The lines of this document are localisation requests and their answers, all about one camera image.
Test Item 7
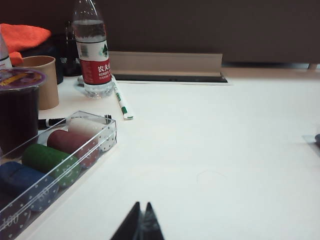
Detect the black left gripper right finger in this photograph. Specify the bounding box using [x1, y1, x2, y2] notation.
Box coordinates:
[139, 201, 166, 240]

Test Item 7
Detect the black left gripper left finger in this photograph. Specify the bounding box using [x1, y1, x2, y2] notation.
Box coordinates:
[109, 201, 142, 240]

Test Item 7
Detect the clear poker chip case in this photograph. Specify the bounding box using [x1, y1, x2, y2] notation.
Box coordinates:
[0, 110, 118, 240]

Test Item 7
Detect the red poker chip stack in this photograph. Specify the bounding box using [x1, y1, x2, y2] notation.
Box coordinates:
[47, 129, 106, 169]

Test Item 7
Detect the green poker chip stack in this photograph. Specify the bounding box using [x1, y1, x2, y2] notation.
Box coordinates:
[21, 143, 82, 188]

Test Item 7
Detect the white poker chip stack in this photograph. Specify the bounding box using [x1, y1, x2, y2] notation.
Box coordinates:
[66, 117, 118, 153]

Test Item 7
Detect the blue poker chip stack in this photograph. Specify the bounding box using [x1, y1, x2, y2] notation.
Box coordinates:
[0, 160, 60, 214]

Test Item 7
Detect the green white pen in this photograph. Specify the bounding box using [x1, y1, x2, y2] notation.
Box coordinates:
[110, 74, 136, 121]

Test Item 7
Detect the thin black marker pen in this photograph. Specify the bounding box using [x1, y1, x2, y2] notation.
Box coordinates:
[37, 114, 112, 131]

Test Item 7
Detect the dark cup purple lid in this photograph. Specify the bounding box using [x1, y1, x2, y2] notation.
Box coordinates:
[0, 67, 48, 159]

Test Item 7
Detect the brown cardboard tube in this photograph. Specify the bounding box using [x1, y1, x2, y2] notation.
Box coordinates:
[18, 55, 60, 111]

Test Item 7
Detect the water bottle red label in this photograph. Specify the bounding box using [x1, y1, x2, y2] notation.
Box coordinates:
[71, 0, 115, 99]

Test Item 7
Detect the black bag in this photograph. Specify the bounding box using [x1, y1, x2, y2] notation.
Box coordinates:
[19, 20, 84, 85]

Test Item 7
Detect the brown desk divider panel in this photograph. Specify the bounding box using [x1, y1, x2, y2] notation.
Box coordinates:
[0, 0, 320, 65]

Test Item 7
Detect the white plastic bottle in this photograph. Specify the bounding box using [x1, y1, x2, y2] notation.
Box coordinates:
[0, 32, 14, 71]

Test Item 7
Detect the orange cloth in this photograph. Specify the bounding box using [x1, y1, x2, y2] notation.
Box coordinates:
[0, 22, 52, 66]

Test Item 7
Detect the beige cable tray flap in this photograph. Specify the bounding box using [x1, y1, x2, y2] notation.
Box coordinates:
[107, 50, 224, 74]

